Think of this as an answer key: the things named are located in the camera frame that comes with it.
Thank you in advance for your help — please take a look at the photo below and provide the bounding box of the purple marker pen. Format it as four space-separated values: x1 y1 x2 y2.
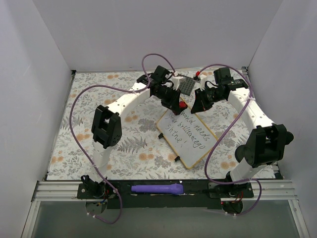
131 183 184 195

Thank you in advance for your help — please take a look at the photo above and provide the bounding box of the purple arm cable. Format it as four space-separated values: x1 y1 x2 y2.
198 63 262 216
69 53 177 225

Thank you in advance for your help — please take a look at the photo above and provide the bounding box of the red black felt eraser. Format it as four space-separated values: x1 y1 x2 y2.
179 101 188 110

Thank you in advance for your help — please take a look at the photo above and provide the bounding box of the dark grey studded baseplate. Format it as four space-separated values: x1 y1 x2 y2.
179 77 196 96

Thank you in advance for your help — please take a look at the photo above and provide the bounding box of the floral patterned table mat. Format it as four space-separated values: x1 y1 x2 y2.
46 69 277 181

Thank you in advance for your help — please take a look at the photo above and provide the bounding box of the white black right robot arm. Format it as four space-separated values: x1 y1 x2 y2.
191 64 294 197

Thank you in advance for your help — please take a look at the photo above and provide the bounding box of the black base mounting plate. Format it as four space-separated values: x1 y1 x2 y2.
77 177 254 209

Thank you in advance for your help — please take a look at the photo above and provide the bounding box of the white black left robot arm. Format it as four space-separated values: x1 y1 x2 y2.
81 65 187 198

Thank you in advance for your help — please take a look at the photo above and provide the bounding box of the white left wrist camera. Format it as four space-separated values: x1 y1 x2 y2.
171 74 186 90

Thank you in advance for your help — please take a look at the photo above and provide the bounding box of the yellow framed small whiteboard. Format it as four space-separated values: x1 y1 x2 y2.
157 108 217 169

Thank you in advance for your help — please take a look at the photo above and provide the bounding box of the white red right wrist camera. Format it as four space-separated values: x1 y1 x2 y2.
193 71 208 90

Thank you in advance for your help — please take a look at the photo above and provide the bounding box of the black round stand base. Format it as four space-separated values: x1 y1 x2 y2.
235 145 245 163

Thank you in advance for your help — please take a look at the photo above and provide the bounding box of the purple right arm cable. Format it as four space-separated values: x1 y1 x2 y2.
198 63 262 216

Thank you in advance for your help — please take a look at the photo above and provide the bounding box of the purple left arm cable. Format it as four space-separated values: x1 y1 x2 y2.
69 53 177 225

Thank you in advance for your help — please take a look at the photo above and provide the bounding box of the aluminium frame rail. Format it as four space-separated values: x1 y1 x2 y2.
31 181 83 202

